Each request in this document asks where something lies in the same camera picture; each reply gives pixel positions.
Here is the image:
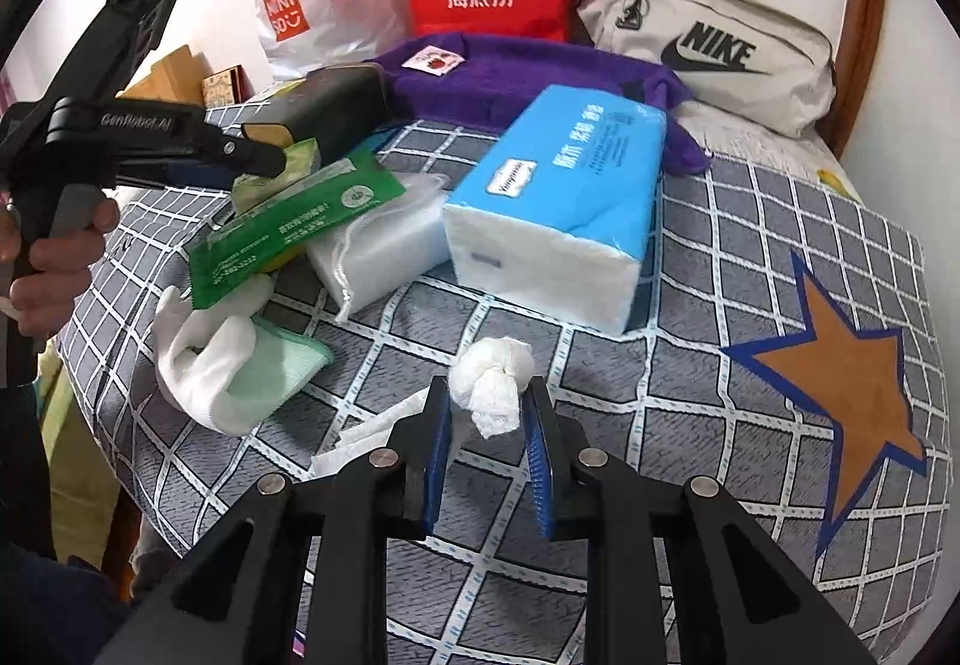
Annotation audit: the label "light green tissue packet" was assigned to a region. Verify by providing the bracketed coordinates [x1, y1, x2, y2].
[231, 138, 320, 215]

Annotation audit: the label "green wet wipes packet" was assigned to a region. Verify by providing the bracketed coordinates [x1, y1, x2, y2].
[189, 149, 405, 309]

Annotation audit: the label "white tissue ball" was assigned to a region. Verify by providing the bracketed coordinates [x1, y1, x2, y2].
[448, 337, 535, 439]

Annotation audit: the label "white knit gloves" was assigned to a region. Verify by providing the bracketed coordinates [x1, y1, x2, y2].
[153, 275, 274, 436]

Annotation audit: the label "left hand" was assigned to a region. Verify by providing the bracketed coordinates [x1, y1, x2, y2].
[8, 199, 121, 340]

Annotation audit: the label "patterned small box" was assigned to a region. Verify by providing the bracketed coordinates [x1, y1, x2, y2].
[200, 65, 252, 109]

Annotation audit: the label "wooden furniture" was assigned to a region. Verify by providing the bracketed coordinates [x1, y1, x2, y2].
[119, 46, 208, 107]

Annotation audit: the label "dark green tin box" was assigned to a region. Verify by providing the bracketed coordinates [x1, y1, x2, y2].
[241, 62, 391, 167]

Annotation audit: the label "light green cloth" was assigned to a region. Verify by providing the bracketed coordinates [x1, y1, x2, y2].
[224, 316, 334, 434]

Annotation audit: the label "blue tissue pack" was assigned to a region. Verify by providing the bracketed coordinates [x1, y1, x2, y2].
[443, 85, 667, 335]

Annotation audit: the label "purple towel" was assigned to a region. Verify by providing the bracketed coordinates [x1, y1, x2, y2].
[371, 32, 693, 132]

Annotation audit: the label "grey checked quilt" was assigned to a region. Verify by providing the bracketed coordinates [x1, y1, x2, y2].
[55, 101, 954, 665]

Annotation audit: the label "fruit print bed sheet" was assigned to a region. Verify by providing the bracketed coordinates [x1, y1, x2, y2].
[674, 101, 862, 203]

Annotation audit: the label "beige Nike bag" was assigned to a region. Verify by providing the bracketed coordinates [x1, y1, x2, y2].
[578, 0, 835, 138]

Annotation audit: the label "wooden bed headboard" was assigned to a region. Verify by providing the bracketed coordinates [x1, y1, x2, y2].
[817, 0, 887, 160]

